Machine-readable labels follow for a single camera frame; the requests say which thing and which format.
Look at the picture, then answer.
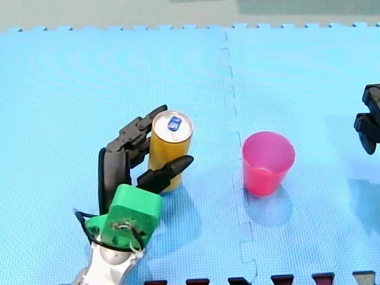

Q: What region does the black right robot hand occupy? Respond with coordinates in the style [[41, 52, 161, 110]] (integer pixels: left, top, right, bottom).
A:
[[353, 83, 380, 156]]

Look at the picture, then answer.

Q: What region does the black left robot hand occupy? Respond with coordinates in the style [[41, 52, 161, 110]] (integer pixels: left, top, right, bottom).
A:
[[97, 104, 195, 216]]

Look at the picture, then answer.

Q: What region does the yellow drink can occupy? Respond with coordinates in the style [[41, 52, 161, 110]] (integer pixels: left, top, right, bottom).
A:
[[147, 110, 195, 193]]

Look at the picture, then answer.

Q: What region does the pink plastic cup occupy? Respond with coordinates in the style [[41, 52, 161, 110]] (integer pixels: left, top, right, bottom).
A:
[[242, 131, 296, 197]]

